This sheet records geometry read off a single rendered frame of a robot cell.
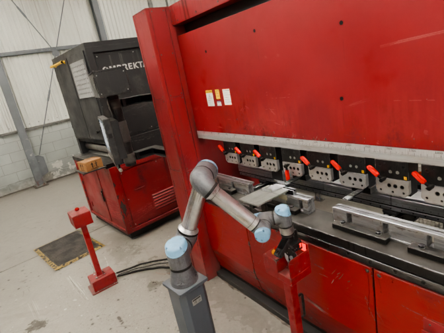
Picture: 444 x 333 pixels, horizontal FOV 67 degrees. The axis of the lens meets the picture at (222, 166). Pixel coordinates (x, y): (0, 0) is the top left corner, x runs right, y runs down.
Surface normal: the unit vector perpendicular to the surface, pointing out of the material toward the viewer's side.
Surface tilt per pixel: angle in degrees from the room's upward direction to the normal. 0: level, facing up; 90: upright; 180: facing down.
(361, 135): 90
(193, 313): 90
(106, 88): 90
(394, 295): 90
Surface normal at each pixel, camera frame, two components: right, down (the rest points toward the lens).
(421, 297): -0.80, 0.31
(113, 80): 0.41, 0.18
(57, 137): 0.64, 0.11
